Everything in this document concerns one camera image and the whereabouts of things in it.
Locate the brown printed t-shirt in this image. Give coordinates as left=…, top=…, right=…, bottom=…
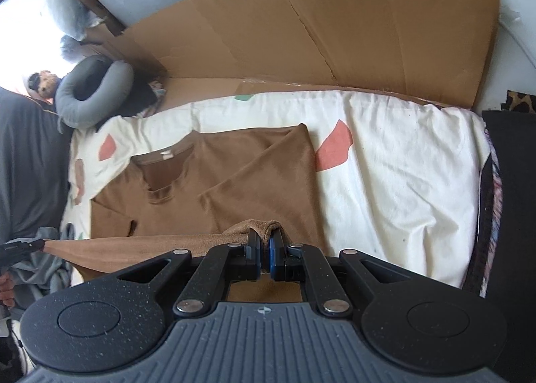
left=45, top=124, right=328, bottom=280

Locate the person left hand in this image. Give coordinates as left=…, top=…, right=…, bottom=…
left=0, top=273, right=14, bottom=308

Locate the grey denim garment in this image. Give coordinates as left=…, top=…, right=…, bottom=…
left=7, top=225, right=76, bottom=321

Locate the dark grey pillow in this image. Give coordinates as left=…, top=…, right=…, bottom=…
left=0, top=89, right=72, bottom=242

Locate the cream bear print bedsheet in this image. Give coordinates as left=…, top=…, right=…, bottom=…
left=64, top=91, right=490, bottom=287

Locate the small teddy bear toy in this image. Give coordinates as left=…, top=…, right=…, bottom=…
left=24, top=70, right=62, bottom=103

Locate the grey neck pillow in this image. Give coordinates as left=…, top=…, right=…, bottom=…
left=55, top=55, right=134, bottom=130

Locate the black folded garment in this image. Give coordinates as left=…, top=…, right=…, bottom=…
left=463, top=111, right=535, bottom=382

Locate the white pillow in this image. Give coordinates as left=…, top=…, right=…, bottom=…
left=46, top=0, right=90, bottom=61

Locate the brown cardboard sheet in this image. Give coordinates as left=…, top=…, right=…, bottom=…
left=93, top=0, right=500, bottom=108

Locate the leopard print cloth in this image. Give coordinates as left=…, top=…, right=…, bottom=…
left=500, top=90, right=536, bottom=114

